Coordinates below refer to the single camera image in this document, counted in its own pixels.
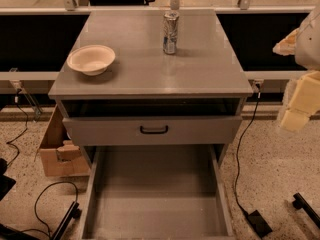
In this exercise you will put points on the silver blue redbull can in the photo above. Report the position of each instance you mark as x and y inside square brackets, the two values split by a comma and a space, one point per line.
[170, 31]

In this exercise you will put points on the white paper bowl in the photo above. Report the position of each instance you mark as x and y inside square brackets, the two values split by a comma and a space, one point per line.
[91, 60]

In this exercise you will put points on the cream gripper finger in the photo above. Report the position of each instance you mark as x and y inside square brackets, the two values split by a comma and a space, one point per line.
[304, 102]
[286, 46]

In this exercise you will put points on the black power adapter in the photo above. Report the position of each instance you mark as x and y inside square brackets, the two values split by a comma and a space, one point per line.
[259, 224]

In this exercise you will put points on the black object left edge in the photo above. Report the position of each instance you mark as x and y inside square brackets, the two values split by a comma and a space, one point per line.
[6, 183]

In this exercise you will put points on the black bar floor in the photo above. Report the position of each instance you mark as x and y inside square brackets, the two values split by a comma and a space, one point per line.
[72, 213]
[300, 203]

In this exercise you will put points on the grey top drawer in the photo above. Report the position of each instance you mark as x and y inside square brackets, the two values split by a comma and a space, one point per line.
[177, 130]

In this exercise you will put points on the brown cardboard box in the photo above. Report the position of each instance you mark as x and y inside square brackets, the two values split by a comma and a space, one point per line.
[59, 156]

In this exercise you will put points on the grey open middle drawer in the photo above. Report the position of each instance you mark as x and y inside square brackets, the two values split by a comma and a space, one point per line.
[170, 192]

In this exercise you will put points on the black bar left floor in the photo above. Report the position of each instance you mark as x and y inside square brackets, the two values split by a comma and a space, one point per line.
[72, 213]

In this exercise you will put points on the grey drawer cabinet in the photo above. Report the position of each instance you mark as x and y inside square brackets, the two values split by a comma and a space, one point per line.
[152, 106]

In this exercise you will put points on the black drawer handle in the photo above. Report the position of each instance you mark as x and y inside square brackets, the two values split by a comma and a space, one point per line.
[154, 131]

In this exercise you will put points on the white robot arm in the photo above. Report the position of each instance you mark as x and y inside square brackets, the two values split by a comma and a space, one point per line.
[307, 53]

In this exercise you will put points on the black bar right floor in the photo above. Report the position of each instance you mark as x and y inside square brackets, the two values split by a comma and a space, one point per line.
[300, 203]

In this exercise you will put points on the metal railing frame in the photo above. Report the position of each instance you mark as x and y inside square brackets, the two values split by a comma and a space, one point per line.
[160, 4]

